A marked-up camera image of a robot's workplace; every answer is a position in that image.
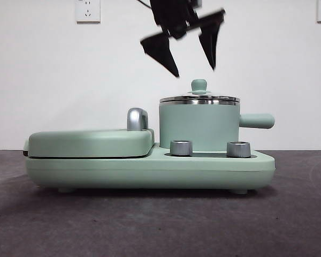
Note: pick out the glass pot lid green knob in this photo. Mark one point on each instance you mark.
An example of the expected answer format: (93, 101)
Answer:
(199, 85)

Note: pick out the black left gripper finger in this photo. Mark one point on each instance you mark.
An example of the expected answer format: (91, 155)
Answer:
(160, 51)
(211, 34)

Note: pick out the silver control knob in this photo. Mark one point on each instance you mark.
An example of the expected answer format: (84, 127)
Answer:
(238, 150)
(181, 148)

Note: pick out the green breakfast machine base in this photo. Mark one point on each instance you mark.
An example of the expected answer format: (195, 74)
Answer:
(149, 171)

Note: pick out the green hinged griddle cover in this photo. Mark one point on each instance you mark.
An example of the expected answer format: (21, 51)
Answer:
(83, 143)

